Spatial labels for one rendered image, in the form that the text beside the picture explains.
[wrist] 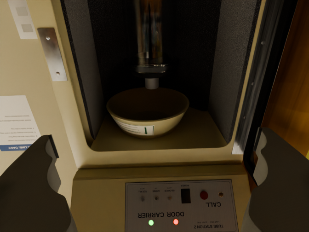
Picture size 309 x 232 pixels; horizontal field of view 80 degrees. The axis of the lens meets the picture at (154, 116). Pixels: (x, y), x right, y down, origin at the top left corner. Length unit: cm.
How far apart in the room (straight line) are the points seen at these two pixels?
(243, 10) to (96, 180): 36
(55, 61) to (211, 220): 35
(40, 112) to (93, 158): 57
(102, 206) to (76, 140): 12
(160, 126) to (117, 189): 14
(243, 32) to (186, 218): 31
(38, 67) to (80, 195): 57
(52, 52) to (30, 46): 52
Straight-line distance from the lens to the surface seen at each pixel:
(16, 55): 86
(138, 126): 34
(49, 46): 30
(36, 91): 87
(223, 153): 38
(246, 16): 32
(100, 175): 37
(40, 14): 30
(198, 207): 37
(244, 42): 31
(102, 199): 37
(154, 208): 36
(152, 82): 37
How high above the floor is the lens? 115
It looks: 29 degrees up
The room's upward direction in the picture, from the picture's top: 178 degrees clockwise
